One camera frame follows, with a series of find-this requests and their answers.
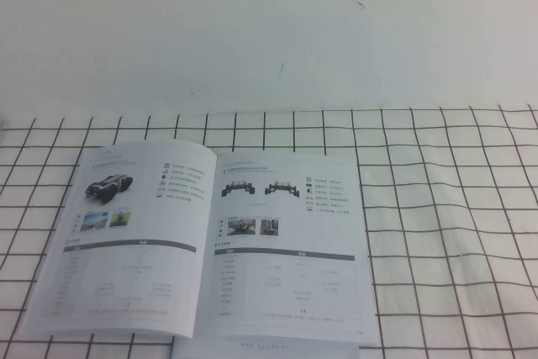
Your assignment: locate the white black-checked tablecloth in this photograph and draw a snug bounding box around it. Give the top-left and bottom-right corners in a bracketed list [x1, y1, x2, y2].
[0, 105, 538, 359]

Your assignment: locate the white product catalog book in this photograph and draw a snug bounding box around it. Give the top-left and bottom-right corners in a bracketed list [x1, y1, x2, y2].
[16, 139, 382, 346]

